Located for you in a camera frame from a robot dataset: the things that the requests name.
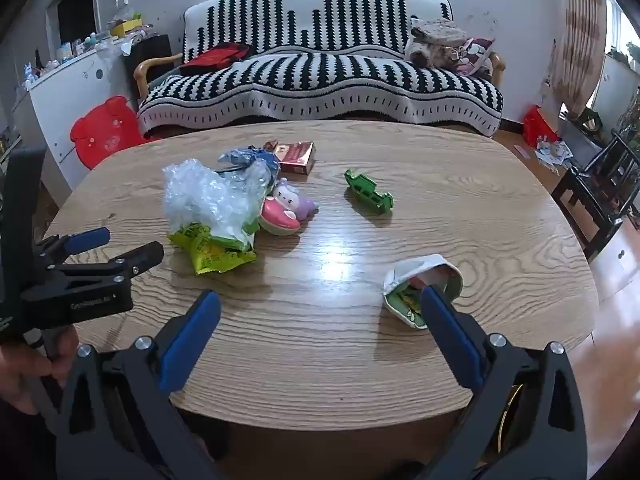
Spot pink round toy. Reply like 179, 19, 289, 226
257, 196, 302, 237

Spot pink white cartoon pillow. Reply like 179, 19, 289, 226
452, 36, 496, 77

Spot blue snack wrapper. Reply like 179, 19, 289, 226
217, 145, 281, 181

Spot red pig-shaped plastic stool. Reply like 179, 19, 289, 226
70, 96, 146, 171

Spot purple rabbit toy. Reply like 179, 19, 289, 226
272, 178, 319, 222

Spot wooden sofa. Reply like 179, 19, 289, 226
134, 52, 506, 106

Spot dark wooden chair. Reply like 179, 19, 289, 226
550, 130, 640, 261

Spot black-white striped sofa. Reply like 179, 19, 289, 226
137, 0, 503, 138

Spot black gold-rimmed trash bin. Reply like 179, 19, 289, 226
492, 382, 526, 456

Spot scattered papers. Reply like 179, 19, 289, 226
535, 140, 576, 173

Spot row of small bottles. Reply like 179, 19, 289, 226
22, 30, 113, 86

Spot black cabinet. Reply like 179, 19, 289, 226
122, 35, 173, 111

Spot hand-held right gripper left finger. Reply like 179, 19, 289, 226
55, 290, 231, 480

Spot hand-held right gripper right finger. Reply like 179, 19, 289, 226
420, 285, 588, 480

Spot patterned curtain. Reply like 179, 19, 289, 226
545, 0, 608, 118

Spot clear bubble wrap bag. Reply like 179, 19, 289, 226
162, 159, 273, 243

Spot red brown box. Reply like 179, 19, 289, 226
274, 141, 317, 177

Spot person's left hand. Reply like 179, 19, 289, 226
0, 325, 81, 416

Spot red bag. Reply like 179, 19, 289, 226
522, 105, 560, 148

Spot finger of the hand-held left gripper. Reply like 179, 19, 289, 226
35, 227, 111, 262
95, 241, 165, 282

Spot green snack packet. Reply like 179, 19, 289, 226
167, 224, 258, 276

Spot white cabinet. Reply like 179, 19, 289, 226
12, 42, 138, 201

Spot beige plush toy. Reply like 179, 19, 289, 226
405, 17, 468, 68

